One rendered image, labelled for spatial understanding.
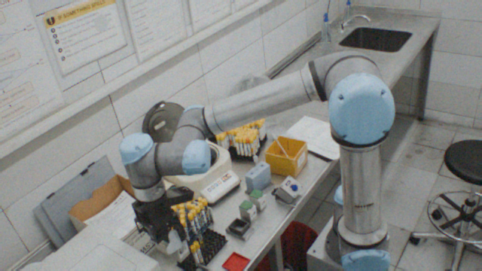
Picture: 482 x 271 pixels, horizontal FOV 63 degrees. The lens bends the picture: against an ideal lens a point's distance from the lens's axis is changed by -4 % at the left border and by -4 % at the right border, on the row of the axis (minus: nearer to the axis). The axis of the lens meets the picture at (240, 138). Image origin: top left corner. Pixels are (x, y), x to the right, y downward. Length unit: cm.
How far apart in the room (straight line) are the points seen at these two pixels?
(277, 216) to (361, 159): 71
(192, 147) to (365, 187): 37
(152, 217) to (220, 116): 29
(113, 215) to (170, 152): 74
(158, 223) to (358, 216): 47
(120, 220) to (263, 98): 83
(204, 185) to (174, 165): 70
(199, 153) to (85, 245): 45
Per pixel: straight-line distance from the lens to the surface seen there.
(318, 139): 183
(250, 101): 92
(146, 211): 100
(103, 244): 114
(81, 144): 158
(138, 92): 169
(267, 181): 159
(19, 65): 139
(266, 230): 145
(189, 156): 86
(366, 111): 75
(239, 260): 137
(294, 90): 89
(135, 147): 88
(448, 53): 344
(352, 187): 89
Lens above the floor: 193
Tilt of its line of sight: 34 degrees down
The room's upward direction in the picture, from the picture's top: 9 degrees counter-clockwise
